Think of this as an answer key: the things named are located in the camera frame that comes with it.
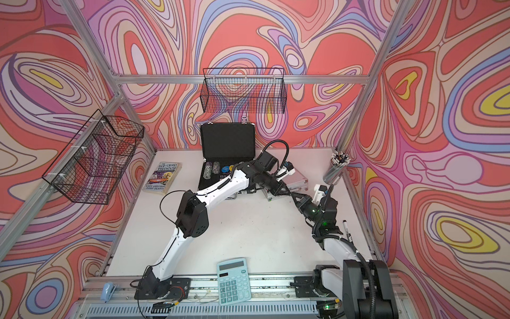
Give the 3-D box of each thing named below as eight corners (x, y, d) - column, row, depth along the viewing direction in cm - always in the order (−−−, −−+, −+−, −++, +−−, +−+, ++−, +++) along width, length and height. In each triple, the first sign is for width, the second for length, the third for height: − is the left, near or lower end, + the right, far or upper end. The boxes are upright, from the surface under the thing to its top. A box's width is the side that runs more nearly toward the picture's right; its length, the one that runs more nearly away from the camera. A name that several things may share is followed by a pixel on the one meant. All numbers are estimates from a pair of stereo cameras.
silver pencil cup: (321, 181, 105) (330, 161, 93) (325, 170, 110) (334, 149, 98) (337, 187, 103) (348, 167, 90) (340, 175, 108) (351, 154, 95)
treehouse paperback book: (141, 195, 103) (137, 190, 99) (154, 166, 115) (151, 161, 112) (173, 195, 103) (170, 190, 99) (182, 166, 115) (180, 161, 112)
